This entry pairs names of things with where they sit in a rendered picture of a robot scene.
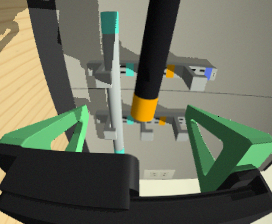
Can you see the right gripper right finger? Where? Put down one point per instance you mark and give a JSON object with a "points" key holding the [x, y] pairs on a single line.
{"points": [[244, 147]]}

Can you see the grey metal bar with teal ends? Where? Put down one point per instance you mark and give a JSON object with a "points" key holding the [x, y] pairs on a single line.
{"points": [[110, 38]]}

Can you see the black bar with yellow end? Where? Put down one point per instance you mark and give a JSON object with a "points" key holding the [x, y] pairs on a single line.
{"points": [[158, 33]]}

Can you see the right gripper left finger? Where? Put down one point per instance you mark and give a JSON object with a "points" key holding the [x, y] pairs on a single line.
{"points": [[40, 135]]}

